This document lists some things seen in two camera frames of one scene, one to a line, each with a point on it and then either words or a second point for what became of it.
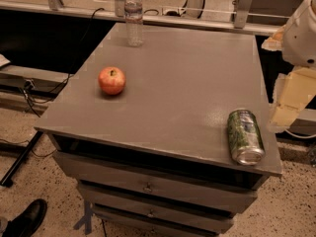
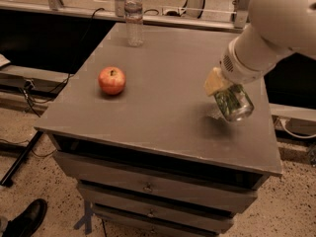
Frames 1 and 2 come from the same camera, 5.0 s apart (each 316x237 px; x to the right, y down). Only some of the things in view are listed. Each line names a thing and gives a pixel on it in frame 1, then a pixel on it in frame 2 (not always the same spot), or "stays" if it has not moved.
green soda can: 246,143 → 234,102
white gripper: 300,40 → 237,70
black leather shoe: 28,220 stays
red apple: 112,80 stays
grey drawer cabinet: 153,160 stays
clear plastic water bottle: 133,17 stays
